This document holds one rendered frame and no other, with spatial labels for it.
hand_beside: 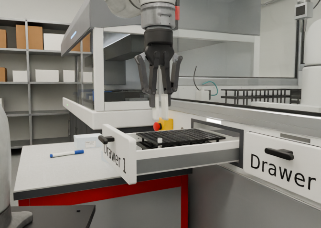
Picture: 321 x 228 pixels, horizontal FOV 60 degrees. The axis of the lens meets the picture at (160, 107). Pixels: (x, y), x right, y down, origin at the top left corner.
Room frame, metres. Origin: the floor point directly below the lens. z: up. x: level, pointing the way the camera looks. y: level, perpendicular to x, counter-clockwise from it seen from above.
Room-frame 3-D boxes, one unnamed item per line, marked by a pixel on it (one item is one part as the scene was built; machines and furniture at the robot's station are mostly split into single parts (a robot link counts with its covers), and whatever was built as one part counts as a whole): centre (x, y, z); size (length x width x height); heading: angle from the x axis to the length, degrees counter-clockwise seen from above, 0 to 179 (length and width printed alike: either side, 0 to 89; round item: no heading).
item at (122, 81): (2.61, 0.22, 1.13); 1.78 x 1.14 x 0.45; 24
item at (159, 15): (0.74, 0.01, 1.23); 0.09 x 0.09 x 0.06
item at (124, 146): (0.78, 0.12, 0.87); 0.29 x 0.02 x 0.11; 24
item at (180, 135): (0.86, -0.06, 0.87); 0.22 x 0.18 x 0.06; 114
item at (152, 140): (0.82, 0.03, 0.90); 0.18 x 0.02 x 0.01; 24
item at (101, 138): (0.77, 0.15, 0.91); 0.07 x 0.04 x 0.01; 24
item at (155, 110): (0.74, 0.01, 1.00); 0.03 x 0.01 x 0.07; 24
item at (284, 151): (0.61, -0.27, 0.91); 0.07 x 0.04 x 0.01; 24
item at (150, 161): (0.86, -0.07, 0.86); 0.40 x 0.26 x 0.06; 114
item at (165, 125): (1.20, -0.02, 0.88); 0.07 x 0.05 x 0.07; 24
